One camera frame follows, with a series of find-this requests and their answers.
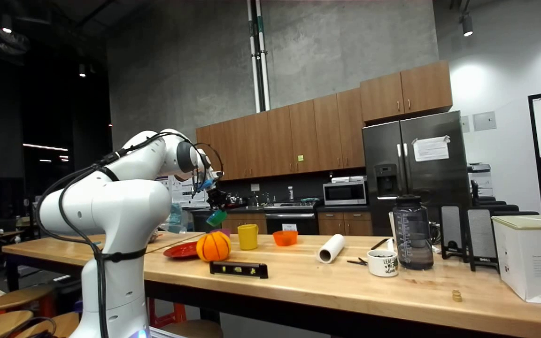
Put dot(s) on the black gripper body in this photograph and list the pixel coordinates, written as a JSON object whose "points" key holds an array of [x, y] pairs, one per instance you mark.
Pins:
{"points": [[217, 198]]}

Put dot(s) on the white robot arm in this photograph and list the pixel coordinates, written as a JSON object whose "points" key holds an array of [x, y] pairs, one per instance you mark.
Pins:
{"points": [[121, 213]]}

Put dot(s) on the small orange bowl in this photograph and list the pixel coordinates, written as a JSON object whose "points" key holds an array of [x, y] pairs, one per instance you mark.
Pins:
{"points": [[287, 239]]}

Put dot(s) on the orange plush pumpkin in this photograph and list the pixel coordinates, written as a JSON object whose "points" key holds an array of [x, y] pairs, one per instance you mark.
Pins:
{"points": [[213, 246]]}

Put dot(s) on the yellow mug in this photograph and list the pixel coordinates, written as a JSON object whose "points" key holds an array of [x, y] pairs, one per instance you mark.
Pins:
{"points": [[249, 237]]}

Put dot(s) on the red plate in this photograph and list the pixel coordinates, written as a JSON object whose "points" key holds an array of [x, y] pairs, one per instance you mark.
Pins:
{"points": [[181, 252]]}

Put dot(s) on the long upper wooden cabinets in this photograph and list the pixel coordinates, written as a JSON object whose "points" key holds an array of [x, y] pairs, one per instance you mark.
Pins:
{"points": [[283, 137]]}

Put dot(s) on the white paper towel roll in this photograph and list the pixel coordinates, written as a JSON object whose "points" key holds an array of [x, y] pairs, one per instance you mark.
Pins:
{"points": [[332, 248]]}

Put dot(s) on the steel microwave oven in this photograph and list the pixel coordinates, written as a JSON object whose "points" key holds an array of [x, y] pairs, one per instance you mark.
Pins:
{"points": [[345, 194]]}

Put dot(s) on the lower wooden cabinet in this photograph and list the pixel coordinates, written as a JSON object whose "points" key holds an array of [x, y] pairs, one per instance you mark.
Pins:
{"points": [[345, 222]]}

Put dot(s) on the white mug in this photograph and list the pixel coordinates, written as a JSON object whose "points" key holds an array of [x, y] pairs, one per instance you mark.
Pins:
{"points": [[384, 263]]}

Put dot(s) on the stainless steel refrigerator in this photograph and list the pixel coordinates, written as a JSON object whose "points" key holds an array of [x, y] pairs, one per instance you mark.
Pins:
{"points": [[414, 175]]}

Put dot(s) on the short upper wooden cabinets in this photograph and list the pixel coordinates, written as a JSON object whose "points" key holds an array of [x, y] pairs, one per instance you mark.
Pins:
{"points": [[409, 91]]}

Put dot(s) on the white paper sheet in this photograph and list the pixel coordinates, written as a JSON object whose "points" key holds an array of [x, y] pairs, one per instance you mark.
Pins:
{"points": [[431, 149]]}

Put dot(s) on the black flat panel stand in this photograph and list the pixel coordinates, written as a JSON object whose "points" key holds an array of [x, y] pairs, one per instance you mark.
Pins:
{"points": [[452, 231], [482, 237]]}

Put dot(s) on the white box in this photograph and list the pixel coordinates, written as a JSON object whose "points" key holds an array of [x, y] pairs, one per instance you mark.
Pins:
{"points": [[534, 260]]}

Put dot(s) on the vertical wall pipe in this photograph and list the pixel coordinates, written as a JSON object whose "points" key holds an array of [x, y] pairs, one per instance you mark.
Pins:
{"points": [[256, 57]]}

